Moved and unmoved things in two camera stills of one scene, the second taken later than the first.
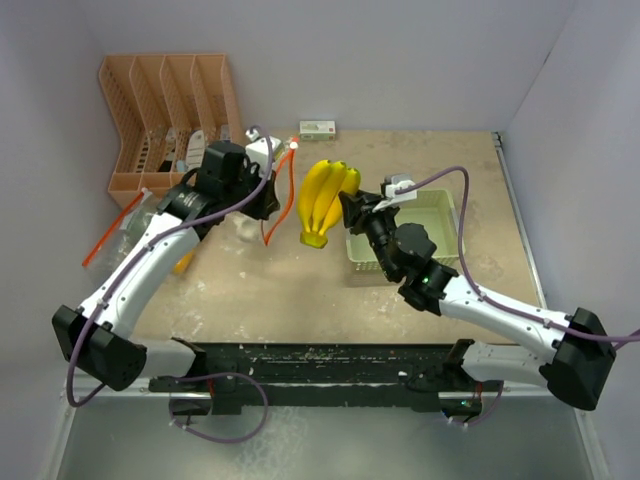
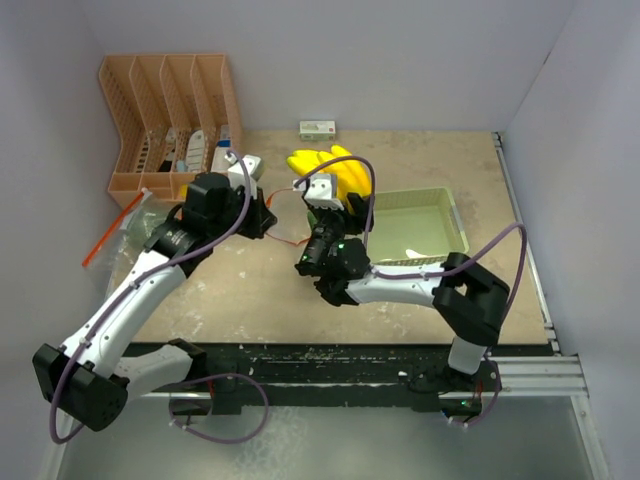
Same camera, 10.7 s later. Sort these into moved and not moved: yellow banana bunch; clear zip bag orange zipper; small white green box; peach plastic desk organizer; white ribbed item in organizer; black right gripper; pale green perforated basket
Moved: black right gripper; yellow banana bunch
Not moved: peach plastic desk organizer; white ribbed item in organizer; pale green perforated basket; small white green box; clear zip bag orange zipper
